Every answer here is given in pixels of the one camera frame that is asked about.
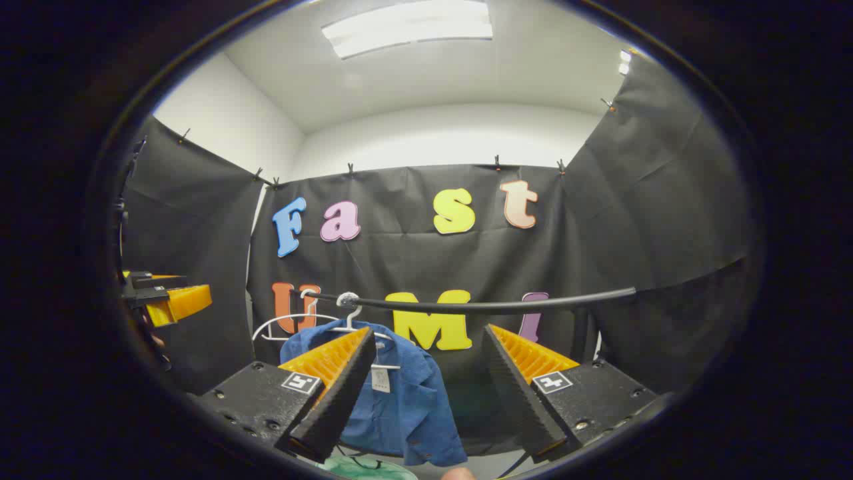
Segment row of small black clips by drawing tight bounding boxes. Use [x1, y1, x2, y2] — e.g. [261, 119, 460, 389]
[177, 97, 617, 191]

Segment black backdrop cloth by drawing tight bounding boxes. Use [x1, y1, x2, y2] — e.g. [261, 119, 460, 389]
[122, 53, 757, 461]

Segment black metal clothes rack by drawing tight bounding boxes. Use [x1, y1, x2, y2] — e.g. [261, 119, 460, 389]
[303, 287, 638, 366]

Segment blue corduroy shirt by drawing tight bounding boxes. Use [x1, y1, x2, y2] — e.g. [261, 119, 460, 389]
[280, 320, 468, 467]

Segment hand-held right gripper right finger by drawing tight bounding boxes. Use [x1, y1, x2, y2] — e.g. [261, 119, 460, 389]
[481, 323, 658, 464]

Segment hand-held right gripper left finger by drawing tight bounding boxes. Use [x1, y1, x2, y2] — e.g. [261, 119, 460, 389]
[195, 325, 378, 464]

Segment rectangular ceiling light panel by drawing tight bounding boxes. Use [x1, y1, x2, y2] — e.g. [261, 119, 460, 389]
[322, 0, 494, 59]

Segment white wire clothes hanger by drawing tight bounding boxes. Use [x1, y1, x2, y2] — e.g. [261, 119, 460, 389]
[330, 292, 402, 371]
[252, 289, 341, 343]

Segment green mesh laundry hamper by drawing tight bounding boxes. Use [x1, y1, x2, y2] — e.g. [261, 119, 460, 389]
[317, 453, 419, 480]

